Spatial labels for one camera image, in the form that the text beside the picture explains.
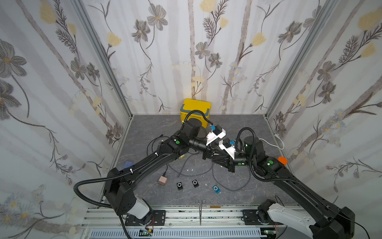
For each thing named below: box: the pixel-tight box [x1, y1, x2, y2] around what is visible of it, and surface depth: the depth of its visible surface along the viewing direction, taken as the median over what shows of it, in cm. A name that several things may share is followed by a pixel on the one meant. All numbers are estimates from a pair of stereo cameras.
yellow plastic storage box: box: [179, 98, 212, 129], surface depth 110 cm
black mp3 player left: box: [176, 181, 184, 191], surface depth 86 cm
